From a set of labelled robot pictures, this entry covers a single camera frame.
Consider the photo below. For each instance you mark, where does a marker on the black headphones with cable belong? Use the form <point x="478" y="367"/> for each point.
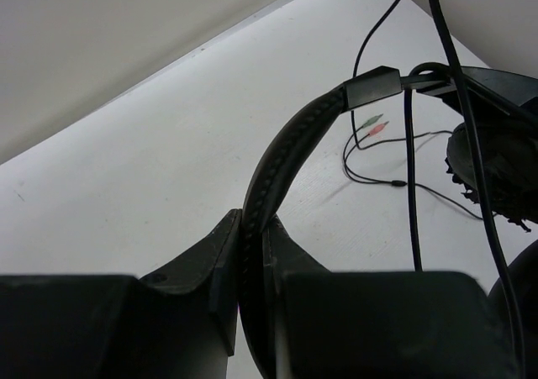
<point x="493" y="154"/>

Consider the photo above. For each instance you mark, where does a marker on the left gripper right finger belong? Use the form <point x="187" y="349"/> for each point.
<point x="377" y="324"/>

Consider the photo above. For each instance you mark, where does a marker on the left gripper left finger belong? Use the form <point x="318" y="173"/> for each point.
<point x="178" y="321"/>

